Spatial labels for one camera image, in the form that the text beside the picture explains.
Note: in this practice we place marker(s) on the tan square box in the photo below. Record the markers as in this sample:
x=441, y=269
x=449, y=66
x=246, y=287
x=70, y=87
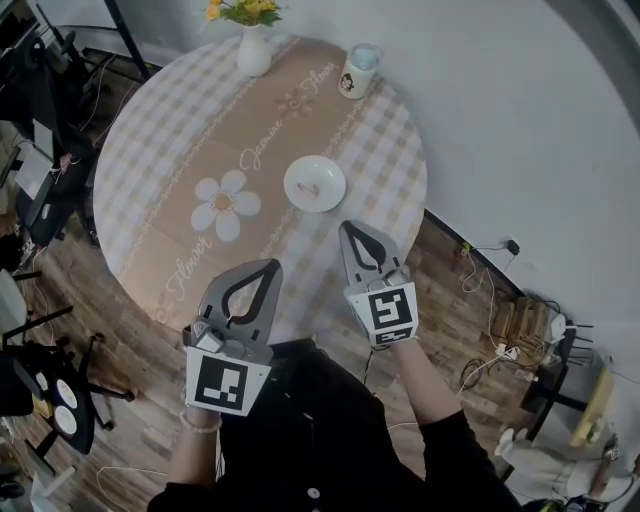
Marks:
x=42, y=407

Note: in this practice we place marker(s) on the yellow flower bunch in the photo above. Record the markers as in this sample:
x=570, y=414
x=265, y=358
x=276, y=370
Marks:
x=245, y=11

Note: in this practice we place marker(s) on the clear plastic bottle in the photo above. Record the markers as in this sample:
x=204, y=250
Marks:
x=529, y=377

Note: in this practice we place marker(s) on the white seat chair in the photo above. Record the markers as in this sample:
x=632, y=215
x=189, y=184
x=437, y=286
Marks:
x=10, y=305

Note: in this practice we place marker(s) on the round white disc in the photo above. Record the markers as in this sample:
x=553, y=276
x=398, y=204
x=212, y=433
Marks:
x=65, y=392
x=65, y=419
x=42, y=381

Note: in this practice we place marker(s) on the person's black clothing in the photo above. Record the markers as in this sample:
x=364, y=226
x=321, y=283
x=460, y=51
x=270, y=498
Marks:
x=320, y=435

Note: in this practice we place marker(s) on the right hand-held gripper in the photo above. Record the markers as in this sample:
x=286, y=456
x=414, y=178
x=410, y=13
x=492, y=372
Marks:
x=390, y=310

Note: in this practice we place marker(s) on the white plate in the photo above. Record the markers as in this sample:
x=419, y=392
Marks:
x=320, y=172

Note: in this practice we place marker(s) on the light wooden board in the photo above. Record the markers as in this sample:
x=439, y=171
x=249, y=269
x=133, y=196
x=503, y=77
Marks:
x=595, y=410

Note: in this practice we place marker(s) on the white printed mug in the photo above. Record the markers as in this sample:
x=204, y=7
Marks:
x=357, y=72

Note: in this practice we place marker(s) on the black metal stand leg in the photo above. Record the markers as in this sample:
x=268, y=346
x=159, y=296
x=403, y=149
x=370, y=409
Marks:
x=127, y=42

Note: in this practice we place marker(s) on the person's left forearm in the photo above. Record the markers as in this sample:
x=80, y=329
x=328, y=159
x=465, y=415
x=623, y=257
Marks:
x=192, y=455

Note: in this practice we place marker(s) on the white power strip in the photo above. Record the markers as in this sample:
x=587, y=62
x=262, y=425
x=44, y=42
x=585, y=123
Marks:
x=507, y=352

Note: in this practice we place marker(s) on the black router with antennas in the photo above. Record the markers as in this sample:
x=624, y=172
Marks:
x=570, y=335

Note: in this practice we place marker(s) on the black floor stand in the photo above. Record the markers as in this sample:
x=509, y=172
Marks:
x=550, y=390

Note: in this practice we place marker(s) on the black wall charger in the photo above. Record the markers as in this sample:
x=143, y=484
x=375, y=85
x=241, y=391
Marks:
x=513, y=246

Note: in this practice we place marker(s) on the wooden crate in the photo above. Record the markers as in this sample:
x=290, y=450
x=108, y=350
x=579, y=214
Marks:
x=522, y=317

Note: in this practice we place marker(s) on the small red yellow plug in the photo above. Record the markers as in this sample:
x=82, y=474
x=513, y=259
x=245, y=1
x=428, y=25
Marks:
x=462, y=250

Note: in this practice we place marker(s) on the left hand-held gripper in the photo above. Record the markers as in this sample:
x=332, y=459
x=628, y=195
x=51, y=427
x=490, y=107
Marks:
x=220, y=382

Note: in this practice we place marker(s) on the round table with checkered cloth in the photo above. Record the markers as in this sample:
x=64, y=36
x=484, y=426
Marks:
x=165, y=160

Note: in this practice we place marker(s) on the small pink object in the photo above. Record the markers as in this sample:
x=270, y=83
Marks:
x=307, y=190

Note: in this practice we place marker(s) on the black office chair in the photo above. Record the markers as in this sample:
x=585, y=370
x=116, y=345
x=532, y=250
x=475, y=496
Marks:
x=45, y=200
x=80, y=405

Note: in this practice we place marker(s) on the person's right forearm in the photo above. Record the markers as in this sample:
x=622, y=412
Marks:
x=420, y=385

